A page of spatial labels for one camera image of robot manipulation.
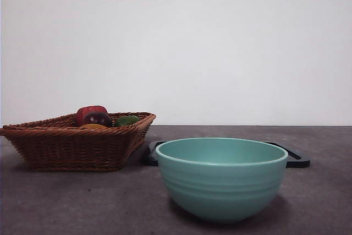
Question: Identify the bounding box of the teal ceramic bowl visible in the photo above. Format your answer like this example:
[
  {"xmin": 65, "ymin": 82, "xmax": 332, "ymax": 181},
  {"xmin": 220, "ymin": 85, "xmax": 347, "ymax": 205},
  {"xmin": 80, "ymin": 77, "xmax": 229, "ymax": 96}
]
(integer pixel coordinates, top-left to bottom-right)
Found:
[{"xmin": 155, "ymin": 137, "xmax": 288, "ymax": 224}]

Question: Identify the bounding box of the dark green rectangular tray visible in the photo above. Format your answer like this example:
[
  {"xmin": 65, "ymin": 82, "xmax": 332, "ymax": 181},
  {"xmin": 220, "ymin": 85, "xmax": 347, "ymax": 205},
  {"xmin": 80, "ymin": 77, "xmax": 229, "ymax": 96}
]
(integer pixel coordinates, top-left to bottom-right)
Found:
[{"xmin": 143, "ymin": 140, "xmax": 311, "ymax": 168}]

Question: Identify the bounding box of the green avocado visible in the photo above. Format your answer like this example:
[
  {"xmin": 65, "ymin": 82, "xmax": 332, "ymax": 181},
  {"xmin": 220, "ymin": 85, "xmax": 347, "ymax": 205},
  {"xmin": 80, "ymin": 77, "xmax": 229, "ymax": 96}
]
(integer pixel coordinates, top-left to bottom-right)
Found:
[{"xmin": 114, "ymin": 115, "xmax": 141, "ymax": 128}]

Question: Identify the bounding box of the red apple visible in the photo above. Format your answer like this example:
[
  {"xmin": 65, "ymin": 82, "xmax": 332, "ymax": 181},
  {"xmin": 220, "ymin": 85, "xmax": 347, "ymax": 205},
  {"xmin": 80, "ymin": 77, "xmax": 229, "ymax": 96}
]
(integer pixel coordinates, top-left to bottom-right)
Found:
[{"xmin": 76, "ymin": 105, "xmax": 108, "ymax": 127}]

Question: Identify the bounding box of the brown wicker basket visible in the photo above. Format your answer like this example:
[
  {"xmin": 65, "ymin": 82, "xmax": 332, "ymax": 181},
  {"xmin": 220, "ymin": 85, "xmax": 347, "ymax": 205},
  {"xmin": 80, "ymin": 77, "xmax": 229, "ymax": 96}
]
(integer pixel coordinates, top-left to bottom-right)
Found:
[{"xmin": 0, "ymin": 111, "xmax": 157, "ymax": 172}]

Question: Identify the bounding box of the dark purple plum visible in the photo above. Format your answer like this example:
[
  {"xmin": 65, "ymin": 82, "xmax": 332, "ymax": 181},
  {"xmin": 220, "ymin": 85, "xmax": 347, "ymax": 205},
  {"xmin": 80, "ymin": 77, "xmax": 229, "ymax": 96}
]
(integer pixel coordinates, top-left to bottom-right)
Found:
[{"xmin": 83, "ymin": 111, "xmax": 113, "ymax": 127}]

